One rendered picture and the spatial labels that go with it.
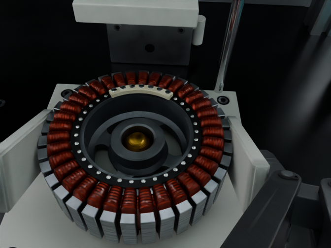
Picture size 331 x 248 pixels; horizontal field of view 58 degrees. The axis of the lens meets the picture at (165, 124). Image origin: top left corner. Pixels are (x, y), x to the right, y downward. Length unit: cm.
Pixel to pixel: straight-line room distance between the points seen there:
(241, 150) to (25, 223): 13
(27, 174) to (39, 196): 3
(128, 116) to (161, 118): 2
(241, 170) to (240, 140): 2
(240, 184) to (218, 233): 4
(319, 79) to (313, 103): 4
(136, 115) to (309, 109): 15
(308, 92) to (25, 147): 24
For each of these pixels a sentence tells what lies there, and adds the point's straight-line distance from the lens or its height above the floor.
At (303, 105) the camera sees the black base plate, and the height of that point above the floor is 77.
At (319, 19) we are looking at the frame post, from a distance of 37.
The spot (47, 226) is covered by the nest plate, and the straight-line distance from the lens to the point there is 19.
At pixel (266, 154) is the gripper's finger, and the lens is 17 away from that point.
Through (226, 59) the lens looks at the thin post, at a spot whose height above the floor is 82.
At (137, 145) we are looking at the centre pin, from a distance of 18.
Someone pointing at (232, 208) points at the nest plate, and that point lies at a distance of 19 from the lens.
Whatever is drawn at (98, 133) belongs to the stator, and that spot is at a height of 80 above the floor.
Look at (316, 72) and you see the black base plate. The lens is 33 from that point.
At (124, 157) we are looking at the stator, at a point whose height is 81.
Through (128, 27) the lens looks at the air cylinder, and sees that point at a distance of 27.
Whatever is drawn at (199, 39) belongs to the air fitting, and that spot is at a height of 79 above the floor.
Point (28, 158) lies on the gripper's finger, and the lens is 17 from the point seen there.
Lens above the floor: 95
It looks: 49 degrees down
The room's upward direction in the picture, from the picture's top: 3 degrees clockwise
